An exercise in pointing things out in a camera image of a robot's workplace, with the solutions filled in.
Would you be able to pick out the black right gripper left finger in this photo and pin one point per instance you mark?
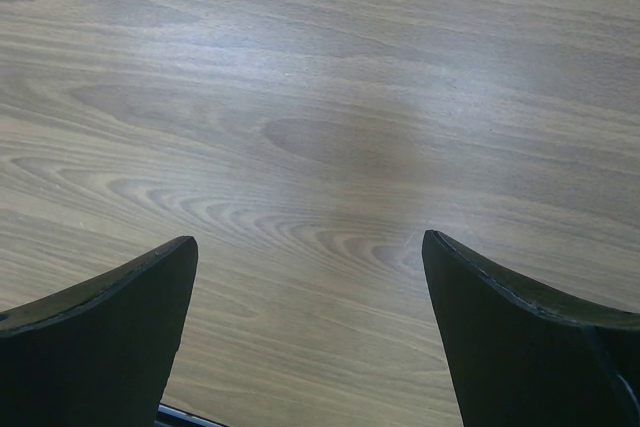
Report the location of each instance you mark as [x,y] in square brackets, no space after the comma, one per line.
[98,353]

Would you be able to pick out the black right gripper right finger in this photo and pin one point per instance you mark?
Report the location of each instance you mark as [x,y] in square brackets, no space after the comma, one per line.
[521,353]

